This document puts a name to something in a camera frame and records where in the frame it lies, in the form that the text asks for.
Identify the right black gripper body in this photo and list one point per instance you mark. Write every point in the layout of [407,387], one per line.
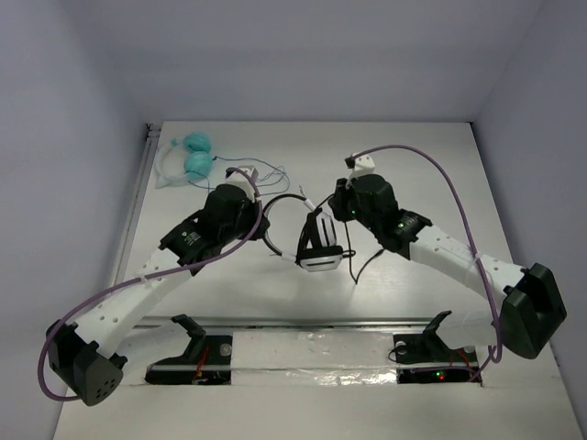
[348,208]

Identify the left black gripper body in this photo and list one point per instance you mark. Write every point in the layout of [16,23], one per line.
[257,222]

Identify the white black headphones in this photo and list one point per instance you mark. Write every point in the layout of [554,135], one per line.
[317,248]

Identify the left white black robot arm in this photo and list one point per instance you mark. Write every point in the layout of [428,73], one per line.
[84,355]

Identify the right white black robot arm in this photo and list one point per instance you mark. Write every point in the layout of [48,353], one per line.
[527,308]

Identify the teal white headphones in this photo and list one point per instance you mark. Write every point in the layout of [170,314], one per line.
[197,160]

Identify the white foil-covered block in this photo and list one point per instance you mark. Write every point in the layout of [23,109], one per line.
[304,358]

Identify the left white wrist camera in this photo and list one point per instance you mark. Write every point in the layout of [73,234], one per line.
[244,178]

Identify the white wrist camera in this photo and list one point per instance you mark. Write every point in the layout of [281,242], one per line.
[244,178]
[360,166]

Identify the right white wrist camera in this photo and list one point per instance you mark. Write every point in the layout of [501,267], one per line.
[360,166]

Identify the blue earphones with cable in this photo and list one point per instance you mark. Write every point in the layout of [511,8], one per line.
[275,177]

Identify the aluminium rail left side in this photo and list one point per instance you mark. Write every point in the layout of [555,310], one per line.
[153,133]

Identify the aluminium rail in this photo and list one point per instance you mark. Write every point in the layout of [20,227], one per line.
[153,133]
[258,323]

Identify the aluminium rail front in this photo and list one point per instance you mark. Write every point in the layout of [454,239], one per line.
[258,323]

